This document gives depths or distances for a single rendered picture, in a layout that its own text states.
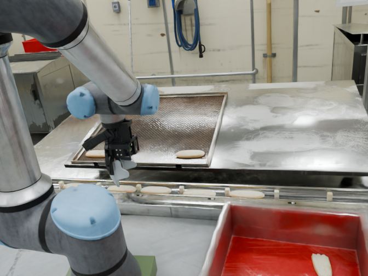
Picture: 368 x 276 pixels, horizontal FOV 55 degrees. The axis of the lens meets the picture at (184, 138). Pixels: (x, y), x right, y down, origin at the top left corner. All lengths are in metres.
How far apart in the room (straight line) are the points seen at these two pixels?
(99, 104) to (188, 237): 0.41
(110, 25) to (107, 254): 4.55
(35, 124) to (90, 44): 3.38
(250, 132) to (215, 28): 3.47
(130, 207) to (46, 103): 2.87
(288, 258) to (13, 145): 0.63
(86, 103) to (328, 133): 0.80
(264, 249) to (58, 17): 0.68
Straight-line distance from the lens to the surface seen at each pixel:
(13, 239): 0.77
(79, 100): 0.88
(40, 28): 0.57
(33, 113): 3.96
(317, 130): 1.29
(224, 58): 4.72
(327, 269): 0.87
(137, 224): 1.04
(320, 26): 4.33
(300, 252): 0.91
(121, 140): 1.05
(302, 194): 1.06
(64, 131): 1.86
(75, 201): 0.69
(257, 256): 0.89
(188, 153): 1.18
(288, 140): 1.23
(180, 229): 0.99
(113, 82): 0.73
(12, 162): 0.69
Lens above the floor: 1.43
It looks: 24 degrees down
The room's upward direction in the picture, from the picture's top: 7 degrees counter-clockwise
